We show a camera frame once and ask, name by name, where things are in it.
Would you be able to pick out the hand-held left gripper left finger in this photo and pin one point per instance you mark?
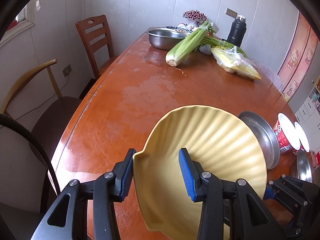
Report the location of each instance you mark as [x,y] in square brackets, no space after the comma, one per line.
[126,177]

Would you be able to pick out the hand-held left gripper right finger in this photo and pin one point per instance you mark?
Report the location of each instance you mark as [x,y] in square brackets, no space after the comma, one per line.
[186,177]

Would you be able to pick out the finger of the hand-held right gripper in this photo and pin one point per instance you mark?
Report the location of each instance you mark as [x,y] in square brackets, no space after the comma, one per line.
[303,226]
[292,190]

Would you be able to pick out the stainless steel plate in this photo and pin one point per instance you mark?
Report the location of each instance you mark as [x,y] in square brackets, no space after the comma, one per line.
[305,166]
[265,142]

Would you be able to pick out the red paper bowl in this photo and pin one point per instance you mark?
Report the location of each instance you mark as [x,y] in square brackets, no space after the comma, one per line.
[283,142]

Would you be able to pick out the yellow ribbed plate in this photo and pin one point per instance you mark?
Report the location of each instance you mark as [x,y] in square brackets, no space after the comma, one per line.
[212,135]

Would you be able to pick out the white bowl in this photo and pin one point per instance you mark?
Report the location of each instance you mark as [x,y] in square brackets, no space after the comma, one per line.
[301,136]

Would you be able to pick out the white drawer cabinet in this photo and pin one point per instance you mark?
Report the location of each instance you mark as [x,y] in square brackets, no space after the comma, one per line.
[306,110]

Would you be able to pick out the dark seat chair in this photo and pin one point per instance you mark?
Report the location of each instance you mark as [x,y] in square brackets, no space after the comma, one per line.
[57,120]

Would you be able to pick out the pale pink cloth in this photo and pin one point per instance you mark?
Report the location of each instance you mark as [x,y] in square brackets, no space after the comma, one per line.
[271,76]

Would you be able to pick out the bag of yellow noodles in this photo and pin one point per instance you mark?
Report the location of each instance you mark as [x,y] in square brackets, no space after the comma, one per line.
[235,62]

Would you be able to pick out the green fruit in foam net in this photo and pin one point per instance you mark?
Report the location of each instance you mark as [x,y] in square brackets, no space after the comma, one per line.
[205,49]

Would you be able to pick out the thick celery bunch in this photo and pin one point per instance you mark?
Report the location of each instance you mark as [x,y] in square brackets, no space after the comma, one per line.
[182,47]

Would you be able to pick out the pink cartoon print cabinet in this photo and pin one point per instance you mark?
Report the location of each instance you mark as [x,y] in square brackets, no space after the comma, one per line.
[300,55]

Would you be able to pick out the thin celery bunch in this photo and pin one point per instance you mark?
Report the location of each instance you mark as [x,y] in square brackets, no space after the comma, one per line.
[217,42]

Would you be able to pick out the stainless steel basin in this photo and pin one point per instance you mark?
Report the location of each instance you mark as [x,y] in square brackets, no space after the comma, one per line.
[162,40]

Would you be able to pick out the brown wooden slat chair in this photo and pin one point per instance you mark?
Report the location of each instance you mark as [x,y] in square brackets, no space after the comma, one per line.
[95,37]

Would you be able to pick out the blue patterned plate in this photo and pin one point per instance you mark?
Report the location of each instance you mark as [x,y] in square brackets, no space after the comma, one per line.
[172,27]

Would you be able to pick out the black thermos bottle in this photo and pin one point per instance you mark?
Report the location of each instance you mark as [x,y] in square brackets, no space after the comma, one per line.
[236,32]

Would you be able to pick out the dark red flower bouquet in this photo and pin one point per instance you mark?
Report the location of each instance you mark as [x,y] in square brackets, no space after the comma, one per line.
[195,16]

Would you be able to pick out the wall power socket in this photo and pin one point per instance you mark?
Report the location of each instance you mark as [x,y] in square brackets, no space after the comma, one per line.
[67,70]

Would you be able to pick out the wall switch plate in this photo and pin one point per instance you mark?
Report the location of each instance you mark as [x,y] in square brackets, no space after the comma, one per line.
[231,12]

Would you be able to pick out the white window frame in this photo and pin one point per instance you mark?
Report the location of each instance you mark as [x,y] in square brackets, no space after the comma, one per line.
[22,26]

